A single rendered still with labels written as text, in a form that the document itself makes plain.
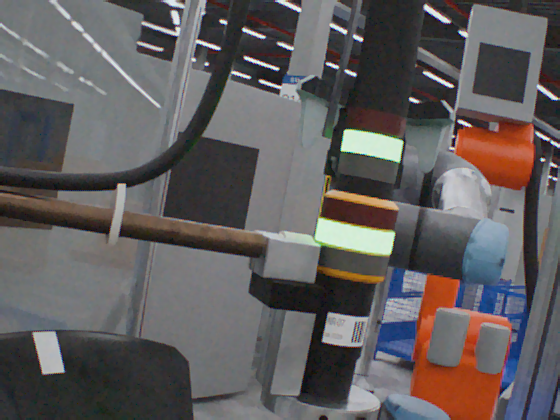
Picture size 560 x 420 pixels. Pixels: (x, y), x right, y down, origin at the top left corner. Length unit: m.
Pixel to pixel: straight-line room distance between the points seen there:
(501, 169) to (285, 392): 4.06
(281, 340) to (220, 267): 4.50
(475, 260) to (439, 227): 0.06
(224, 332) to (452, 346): 1.62
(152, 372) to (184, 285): 4.16
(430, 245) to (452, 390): 3.53
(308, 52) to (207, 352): 3.37
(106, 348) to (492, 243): 0.47
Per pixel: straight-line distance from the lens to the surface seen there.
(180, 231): 0.40
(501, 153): 4.44
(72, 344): 0.55
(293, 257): 0.41
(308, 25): 7.42
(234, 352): 5.25
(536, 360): 1.34
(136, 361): 0.56
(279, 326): 0.42
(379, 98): 0.42
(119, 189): 0.39
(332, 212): 0.42
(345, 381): 0.44
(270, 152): 5.09
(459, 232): 0.87
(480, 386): 4.38
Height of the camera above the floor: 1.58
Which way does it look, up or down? 3 degrees down
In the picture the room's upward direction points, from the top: 11 degrees clockwise
